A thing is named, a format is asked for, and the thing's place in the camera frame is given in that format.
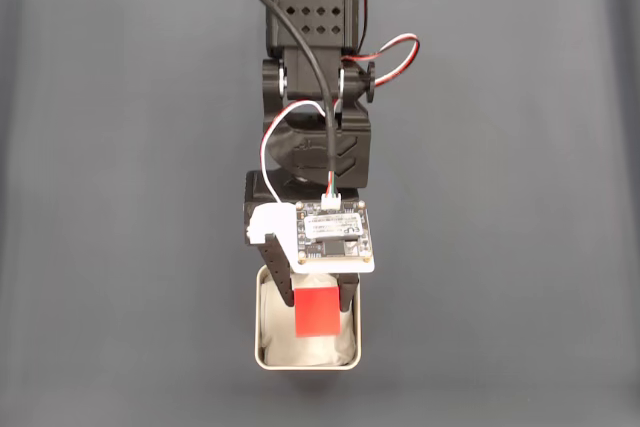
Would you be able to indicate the white camera circuit board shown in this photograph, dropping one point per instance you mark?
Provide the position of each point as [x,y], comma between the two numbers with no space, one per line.
[330,237]

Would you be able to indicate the white tissue paper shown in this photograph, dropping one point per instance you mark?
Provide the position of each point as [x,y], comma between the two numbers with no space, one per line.
[320,353]

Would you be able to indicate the white square box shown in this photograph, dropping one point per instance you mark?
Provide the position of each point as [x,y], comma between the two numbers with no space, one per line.
[258,327]

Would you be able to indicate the grey table mat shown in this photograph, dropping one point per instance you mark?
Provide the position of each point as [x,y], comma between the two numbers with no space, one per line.
[500,172]

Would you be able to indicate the red cube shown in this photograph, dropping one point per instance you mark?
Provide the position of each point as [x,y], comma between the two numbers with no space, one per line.
[317,314]

